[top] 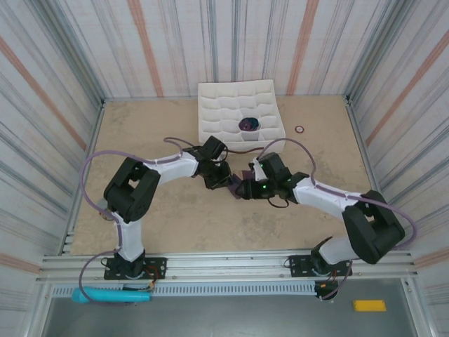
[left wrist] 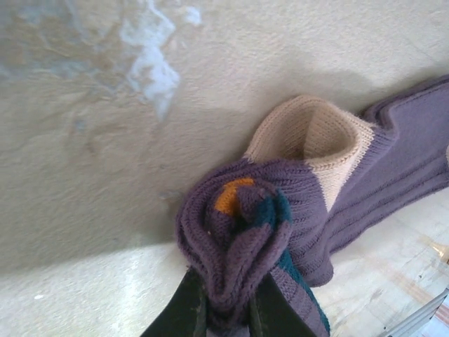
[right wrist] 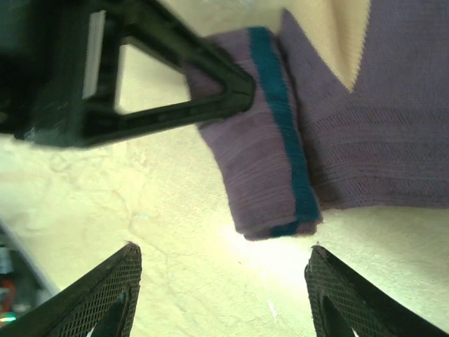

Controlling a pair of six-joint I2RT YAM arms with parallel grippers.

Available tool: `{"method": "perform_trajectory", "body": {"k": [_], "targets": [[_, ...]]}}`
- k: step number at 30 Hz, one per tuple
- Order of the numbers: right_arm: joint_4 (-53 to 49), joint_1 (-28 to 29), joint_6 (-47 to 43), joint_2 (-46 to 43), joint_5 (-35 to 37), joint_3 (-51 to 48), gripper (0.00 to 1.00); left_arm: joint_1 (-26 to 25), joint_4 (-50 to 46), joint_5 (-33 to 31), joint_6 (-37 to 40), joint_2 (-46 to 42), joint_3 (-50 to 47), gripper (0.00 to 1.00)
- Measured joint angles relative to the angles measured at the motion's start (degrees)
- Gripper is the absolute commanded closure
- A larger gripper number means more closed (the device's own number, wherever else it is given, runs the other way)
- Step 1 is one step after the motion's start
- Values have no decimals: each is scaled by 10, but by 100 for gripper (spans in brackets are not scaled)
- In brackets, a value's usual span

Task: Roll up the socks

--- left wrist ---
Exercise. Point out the aluminium table side rail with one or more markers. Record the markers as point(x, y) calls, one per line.
point(428, 312)

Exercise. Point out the purple sock with beige toe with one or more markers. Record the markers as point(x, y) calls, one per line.
point(350, 196)

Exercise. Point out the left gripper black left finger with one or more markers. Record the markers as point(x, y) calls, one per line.
point(179, 312)

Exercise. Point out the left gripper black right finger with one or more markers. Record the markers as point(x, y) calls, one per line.
point(270, 316)

